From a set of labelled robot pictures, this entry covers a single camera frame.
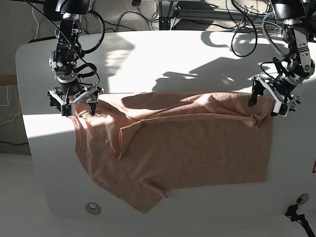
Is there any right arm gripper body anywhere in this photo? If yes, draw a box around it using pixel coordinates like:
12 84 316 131
47 86 104 117

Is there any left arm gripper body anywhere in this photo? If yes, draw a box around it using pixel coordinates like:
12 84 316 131
252 76 301 117

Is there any salmon pink T-shirt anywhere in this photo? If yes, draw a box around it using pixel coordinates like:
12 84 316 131
71 92 274 213

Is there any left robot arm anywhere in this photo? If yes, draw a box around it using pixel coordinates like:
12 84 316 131
248 0 316 117

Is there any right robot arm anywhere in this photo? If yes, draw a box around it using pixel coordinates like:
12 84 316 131
47 0 105 117

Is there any red warning sticker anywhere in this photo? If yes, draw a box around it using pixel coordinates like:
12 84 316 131
312 160 316 173

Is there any metal table grommet right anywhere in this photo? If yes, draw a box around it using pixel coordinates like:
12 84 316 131
296 193 309 205

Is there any metal table grommet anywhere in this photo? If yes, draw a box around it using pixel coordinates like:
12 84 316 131
85 202 102 215
296 193 309 205

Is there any metal table grommet left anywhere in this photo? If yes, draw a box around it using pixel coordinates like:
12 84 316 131
85 202 102 215

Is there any black clamp with cable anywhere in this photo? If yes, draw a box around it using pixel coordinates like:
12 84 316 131
285 205 315 237

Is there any aluminium frame post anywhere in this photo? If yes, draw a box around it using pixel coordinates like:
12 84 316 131
155 0 181 31

